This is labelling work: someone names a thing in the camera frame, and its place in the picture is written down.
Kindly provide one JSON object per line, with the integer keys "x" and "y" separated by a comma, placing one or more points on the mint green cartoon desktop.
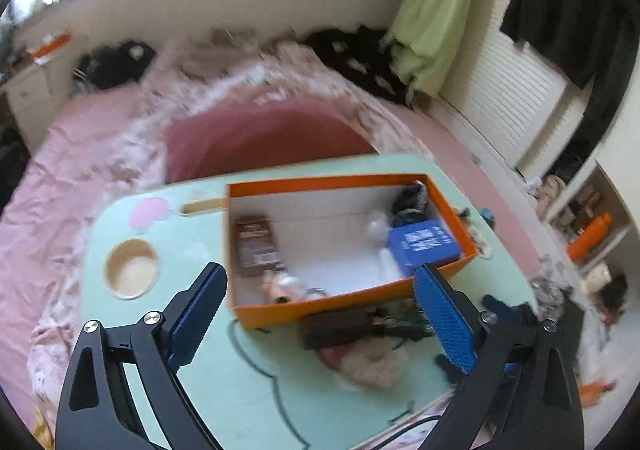
{"x": 200, "y": 240}

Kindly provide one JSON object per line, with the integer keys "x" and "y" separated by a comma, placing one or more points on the green toy car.
{"x": 400, "y": 322}

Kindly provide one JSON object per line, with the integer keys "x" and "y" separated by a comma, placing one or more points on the black hanging clothes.
{"x": 565, "y": 5}

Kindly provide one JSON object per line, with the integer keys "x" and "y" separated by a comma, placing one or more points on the white louvered panel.
{"x": 510, "y": 90}

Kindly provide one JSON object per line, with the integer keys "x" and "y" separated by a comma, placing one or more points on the light green hanging cloth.
{"x": 440, "y": 5}

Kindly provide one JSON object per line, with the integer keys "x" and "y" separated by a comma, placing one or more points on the orange bottle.
{"x": 590, "y": 237}

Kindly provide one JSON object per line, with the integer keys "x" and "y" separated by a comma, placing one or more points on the white open shelf unit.
{"x": 620, "y": 190}

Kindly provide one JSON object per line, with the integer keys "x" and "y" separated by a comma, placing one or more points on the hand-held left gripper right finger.
{"x": 445, "y": 315}

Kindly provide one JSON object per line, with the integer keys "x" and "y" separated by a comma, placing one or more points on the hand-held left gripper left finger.
{"x": 197, "y": 315}

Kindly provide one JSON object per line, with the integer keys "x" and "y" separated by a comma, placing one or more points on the orange white flat carton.
{"x": 52, "y": 47}

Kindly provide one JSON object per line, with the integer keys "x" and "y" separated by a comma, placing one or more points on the black bag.
{"x": 115, "y": 62}

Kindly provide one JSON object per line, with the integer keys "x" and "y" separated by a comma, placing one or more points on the white fluffy pompom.
{"x": 370, "y": 365}

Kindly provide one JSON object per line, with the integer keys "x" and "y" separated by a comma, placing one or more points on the black clothes pile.
{"x": 350, "y": 55}

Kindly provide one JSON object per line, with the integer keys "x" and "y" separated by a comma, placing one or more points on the pink bed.
{"x": 75, "y": 140}

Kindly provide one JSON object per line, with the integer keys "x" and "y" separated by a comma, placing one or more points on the brown rectangular packet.
{"x": 255, "y": 245}

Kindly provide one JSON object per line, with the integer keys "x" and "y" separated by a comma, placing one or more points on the white desk with drawer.
{"x": 30, "y": 95}

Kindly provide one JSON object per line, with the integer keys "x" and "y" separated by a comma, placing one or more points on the dark pink pillow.
{"x": 260, "y": 140}

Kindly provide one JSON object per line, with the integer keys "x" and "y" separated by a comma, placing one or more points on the brown wallet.
{"x": 335, "y": 327}

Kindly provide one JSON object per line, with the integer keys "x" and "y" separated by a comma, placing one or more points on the pink floral quilt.
{"x": 210, "y": 70}

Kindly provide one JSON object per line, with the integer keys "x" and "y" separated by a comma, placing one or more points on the blue printed box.
{"x": 422, "y": 245}

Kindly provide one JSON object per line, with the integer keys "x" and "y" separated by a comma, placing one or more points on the black patterned bundle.
{"x": 410, "y": 202}

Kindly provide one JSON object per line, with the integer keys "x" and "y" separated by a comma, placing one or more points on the large orange cardboard box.
{"x": 300, "y": 312}

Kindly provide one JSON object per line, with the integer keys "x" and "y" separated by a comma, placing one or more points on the teal clip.
{"x": 488, "y": 216}

